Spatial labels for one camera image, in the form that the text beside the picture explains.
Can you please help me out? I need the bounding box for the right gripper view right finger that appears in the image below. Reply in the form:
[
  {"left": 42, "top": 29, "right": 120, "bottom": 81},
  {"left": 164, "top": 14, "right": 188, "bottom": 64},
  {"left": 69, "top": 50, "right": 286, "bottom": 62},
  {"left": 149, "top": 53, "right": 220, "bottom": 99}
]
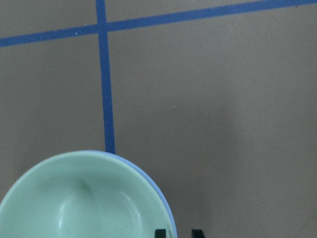
[{"left": 191, "top": 229, "right": 205, "bottom": 238}]

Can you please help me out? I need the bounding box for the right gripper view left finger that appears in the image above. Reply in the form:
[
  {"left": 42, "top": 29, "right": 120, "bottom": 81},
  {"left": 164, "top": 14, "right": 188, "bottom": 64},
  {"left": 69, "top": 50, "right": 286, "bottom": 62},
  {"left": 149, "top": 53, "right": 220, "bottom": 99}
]
[{"left": 155, "top": 229, "right": 166, "bottom": 238}]

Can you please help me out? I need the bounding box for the blue bowl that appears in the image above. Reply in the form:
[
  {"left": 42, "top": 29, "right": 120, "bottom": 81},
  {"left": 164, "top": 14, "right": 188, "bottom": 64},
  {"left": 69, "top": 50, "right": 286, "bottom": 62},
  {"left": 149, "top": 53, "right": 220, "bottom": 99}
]
[{"left": 83, "top": 150, "right": 178, "bottom": 238}]

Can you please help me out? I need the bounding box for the green bowl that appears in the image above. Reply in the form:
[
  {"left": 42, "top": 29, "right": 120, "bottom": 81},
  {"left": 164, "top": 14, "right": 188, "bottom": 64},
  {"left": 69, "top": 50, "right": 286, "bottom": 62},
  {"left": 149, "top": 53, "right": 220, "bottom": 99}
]
[{"left": 0, "top": 151, "right": 173, "bottom": 238}]

